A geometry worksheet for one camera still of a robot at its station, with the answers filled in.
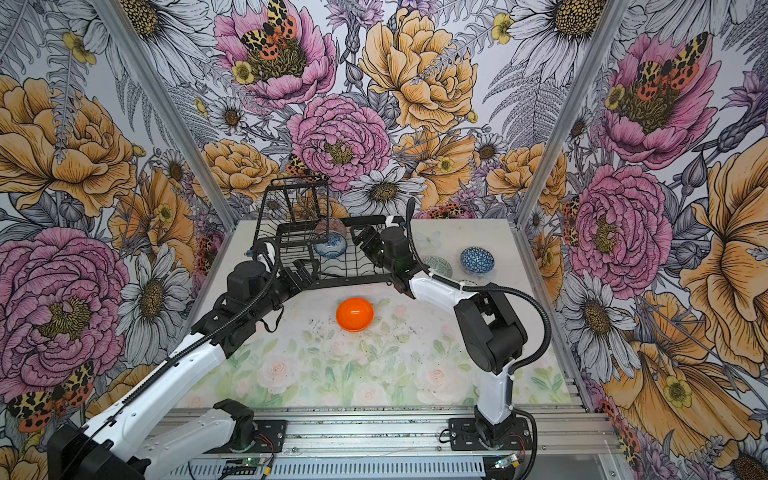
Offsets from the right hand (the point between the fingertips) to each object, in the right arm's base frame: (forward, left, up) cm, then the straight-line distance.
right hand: (353, 241), depth 89 cm
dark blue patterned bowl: (+7, -42, -20) cm, 47 cm away
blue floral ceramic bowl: (+15, +11, -17) cm, 25 cm away
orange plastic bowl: (-14, +1, -17) cm, 22 cm away
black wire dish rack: (+20, +23, -12) cm, 33 cm away
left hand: (-14, +10, +2) cm, 17 cm away
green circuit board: (-50, +24, -20) cm, 59 cm away
